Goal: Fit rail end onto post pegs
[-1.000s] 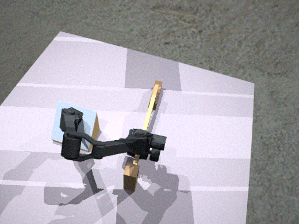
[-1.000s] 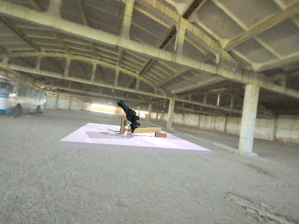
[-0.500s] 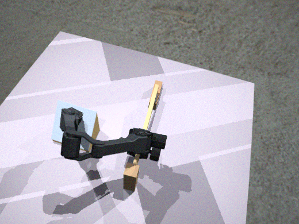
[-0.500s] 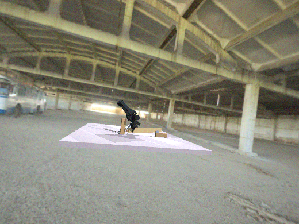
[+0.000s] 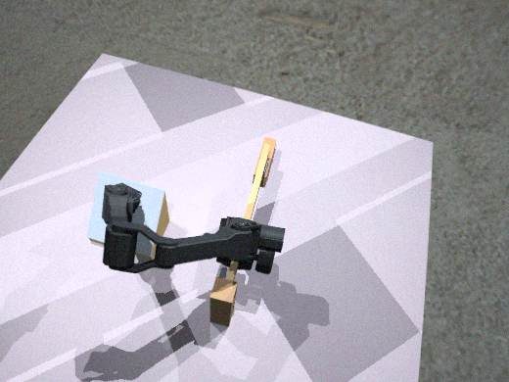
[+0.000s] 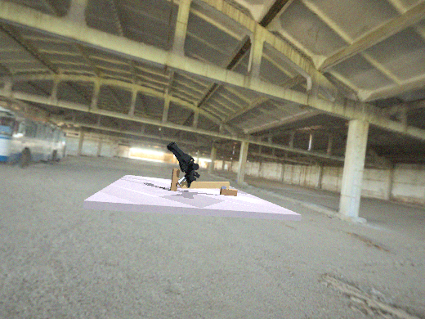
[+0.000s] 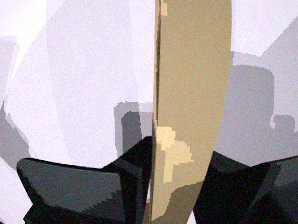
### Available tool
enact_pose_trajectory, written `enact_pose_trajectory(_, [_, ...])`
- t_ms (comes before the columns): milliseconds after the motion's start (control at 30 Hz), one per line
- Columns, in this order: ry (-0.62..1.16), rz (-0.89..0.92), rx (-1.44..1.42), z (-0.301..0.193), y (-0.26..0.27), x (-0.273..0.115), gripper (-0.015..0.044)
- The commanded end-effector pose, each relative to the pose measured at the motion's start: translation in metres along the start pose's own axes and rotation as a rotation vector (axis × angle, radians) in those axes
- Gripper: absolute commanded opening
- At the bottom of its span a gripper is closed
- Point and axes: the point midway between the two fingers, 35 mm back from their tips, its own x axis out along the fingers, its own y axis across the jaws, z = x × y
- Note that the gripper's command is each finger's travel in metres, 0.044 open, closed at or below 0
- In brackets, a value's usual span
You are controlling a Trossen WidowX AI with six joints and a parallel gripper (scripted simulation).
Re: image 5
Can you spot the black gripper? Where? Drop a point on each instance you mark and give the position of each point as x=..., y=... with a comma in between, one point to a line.
x=264, y=261

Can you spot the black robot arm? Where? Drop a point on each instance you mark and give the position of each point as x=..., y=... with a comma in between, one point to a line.
x=237, y=239

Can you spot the long tan wooden rail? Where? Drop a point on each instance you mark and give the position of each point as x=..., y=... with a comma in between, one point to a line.
x=251, y=203

